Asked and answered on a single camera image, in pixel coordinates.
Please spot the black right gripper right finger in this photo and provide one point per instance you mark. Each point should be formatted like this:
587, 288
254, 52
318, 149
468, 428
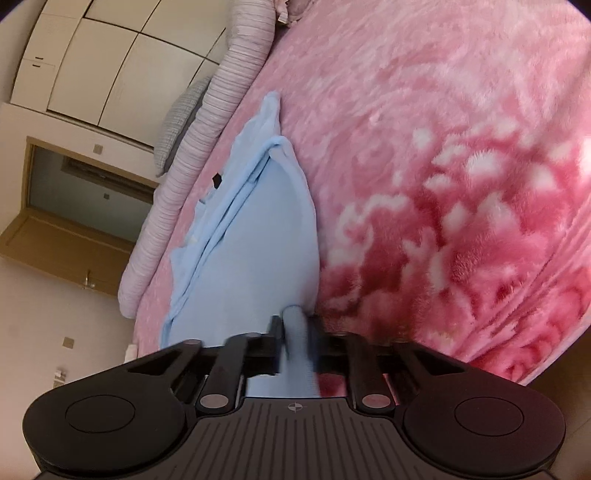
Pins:
352, 357

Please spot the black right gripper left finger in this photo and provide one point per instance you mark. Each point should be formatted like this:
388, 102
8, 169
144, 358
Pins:
228, 368

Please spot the light blue garment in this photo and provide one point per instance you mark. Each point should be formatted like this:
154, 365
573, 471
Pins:
250, 253

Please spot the grey striped pillow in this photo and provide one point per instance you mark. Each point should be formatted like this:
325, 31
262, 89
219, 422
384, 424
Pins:
175, 124

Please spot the pink fluffy blanket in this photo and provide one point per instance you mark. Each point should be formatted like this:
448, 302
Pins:
446, 145

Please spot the striped lilac folded duvet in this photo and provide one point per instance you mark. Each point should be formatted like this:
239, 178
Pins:
250, 35

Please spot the cream wardrobe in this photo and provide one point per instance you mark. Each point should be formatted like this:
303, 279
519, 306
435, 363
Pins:
119, 65

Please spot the wooden door frame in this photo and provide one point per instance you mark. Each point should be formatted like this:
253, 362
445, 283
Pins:
79, 218

